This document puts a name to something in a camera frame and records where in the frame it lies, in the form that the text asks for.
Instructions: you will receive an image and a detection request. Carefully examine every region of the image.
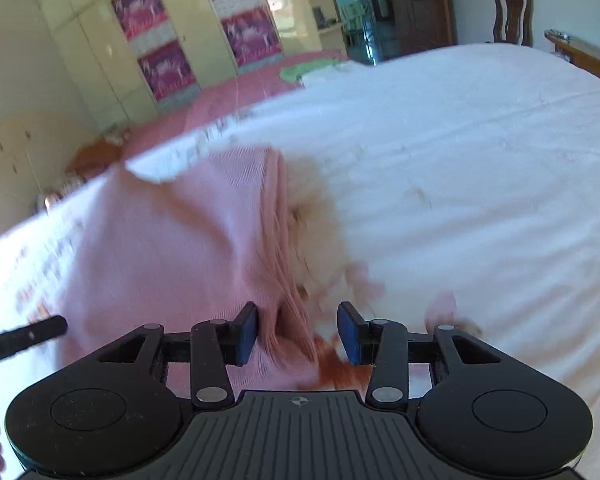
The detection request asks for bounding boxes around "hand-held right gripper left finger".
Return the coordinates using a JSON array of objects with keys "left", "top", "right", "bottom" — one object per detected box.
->
[{"left": 97, "top": 301, "right": 259, "bottom": 409}]

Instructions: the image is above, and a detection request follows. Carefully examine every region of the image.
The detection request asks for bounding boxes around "cream bed headboard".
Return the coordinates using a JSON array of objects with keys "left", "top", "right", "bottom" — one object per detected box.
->
[{"left": 0, "top": 112, "right": 88, "bottom": 251}]

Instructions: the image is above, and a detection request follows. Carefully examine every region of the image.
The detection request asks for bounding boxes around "green cloth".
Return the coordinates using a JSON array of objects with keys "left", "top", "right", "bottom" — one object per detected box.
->
[{"left": 279, "top": 56, "right": 342, "bottom": 84}]

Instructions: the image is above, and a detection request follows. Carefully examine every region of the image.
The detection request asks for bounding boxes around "white floral bedsheet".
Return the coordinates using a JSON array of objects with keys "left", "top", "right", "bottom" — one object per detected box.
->
[{"left": 0, "top": 42, "right": 600, "bottom": 480}]

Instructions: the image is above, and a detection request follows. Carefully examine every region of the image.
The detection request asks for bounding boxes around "cream wardrobe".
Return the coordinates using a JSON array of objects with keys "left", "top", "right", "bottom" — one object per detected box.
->
[{"left": 22, "top": 0, "right": 326, "bottom": 123}]

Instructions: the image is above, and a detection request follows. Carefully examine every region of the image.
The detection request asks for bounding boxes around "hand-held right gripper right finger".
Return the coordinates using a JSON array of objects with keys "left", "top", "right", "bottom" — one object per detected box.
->
[{"left": 336, "top": 301, "right": 504, "bottom": 409}]

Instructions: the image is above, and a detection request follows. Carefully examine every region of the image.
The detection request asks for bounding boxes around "wooden bed footboard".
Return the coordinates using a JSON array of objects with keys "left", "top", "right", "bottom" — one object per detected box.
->
[{"left": 544, "top": 28, "right": 600, "bottom": 92}]

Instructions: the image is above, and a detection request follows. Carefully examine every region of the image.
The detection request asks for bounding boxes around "dark wooden door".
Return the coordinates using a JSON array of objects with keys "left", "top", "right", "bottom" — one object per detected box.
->
[{"left": 380, "top": 0, "right": 457, "bottom": 57}]

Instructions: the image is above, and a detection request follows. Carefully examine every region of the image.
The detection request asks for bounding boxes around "dark wooden chair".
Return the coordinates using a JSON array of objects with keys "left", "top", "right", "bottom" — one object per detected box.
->
[{"left": 484, "top": 0, "right": 534, "bottom": 49}]

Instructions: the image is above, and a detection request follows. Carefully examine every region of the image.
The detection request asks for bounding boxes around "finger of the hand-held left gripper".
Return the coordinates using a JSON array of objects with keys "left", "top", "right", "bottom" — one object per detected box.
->
[{"left": 0, "top": 315, "right": 69, "bottom": 367}]

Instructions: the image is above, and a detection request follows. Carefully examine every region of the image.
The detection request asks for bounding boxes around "pink bed cover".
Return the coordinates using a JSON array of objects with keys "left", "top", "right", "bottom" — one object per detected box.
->
[{"left": 64, "top": 49, "right": 353, "bottom": 183}]

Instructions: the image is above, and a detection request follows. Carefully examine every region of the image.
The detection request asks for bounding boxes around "pink knit sweater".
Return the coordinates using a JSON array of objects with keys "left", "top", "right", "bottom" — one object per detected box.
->
[{"left": 55, "top": 144, "right": 485, "bottom": 397}]

